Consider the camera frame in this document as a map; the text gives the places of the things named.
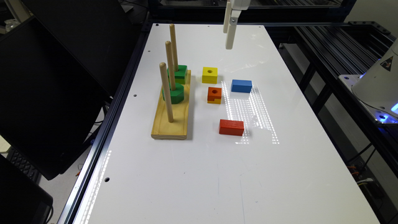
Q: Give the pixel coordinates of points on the front green block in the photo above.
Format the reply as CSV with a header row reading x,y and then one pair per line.
x,y
178,94

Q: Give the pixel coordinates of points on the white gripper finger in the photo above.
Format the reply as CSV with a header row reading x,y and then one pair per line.
x,y
227,16
232,29

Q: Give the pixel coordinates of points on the orange block with hole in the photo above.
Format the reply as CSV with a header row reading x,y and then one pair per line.
x,y
214,92

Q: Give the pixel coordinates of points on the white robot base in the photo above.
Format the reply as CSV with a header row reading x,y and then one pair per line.
x,y
376,89

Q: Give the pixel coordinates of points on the large black monitor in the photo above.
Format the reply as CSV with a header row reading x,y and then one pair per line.
x,y
49,102

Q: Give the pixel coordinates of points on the green block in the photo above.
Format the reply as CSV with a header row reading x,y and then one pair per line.
x,y
181,74
178,94

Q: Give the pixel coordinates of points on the rear black monitor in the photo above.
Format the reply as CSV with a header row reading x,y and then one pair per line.
x,y
97,33

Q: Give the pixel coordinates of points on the black keyboard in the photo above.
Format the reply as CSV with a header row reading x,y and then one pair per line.
x,y
18,160

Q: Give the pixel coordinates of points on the front wooden peg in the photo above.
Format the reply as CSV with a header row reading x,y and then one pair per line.
x,y
166,91

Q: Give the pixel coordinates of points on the rear wooden peg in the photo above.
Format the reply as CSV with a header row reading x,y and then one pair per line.
x,y
174,46

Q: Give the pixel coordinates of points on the middle wooden peg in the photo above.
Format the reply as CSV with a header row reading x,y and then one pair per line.
x,y
168,47

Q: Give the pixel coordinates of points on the yellow block under orange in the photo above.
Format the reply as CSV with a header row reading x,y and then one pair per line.
x,y
215,101

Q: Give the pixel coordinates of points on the yellow square block with hole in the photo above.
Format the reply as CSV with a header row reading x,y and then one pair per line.
x,y
210,75

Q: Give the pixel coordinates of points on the wooden peg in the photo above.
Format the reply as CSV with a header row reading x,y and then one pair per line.
x,y
168,47
166,91
174,46

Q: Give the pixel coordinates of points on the rear green block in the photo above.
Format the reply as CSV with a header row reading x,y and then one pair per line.
x,y
181,74

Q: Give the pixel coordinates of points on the blue rectangular block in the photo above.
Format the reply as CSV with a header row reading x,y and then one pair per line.
x,y
242,86

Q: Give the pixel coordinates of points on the red rectangular block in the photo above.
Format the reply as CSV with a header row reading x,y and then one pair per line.
x,y
230,127

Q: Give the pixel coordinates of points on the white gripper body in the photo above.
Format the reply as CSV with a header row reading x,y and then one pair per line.
x,y
240,5

